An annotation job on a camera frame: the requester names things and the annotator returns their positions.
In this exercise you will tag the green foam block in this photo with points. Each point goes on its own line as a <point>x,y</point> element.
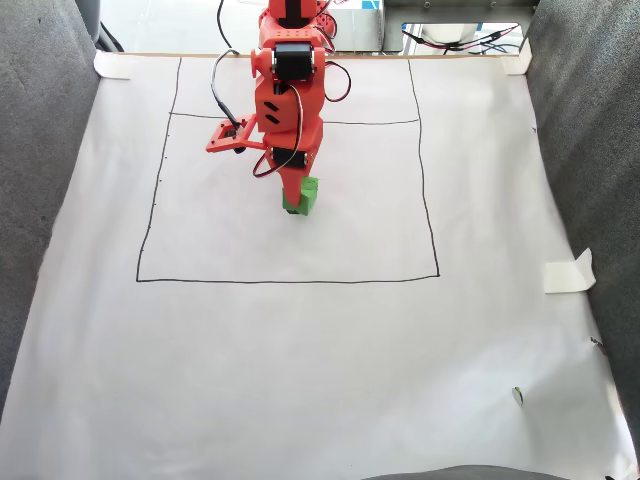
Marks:
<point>310,197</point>

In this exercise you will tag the grey metal box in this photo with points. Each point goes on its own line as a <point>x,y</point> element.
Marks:
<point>360,30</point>

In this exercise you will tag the white paper sheet with lines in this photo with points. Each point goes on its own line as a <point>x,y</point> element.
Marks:
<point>320,350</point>

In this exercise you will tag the white tape piece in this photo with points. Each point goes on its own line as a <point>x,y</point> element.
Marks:
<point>567,275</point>
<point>111,65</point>

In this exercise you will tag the grey felt side panel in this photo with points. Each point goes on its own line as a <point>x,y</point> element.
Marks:
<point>40,150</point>
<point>590,150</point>

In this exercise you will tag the small round white disc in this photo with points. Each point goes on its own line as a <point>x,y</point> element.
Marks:
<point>517,396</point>

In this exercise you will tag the orange gripper camera mount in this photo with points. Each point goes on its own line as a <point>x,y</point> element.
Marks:
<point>227,135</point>

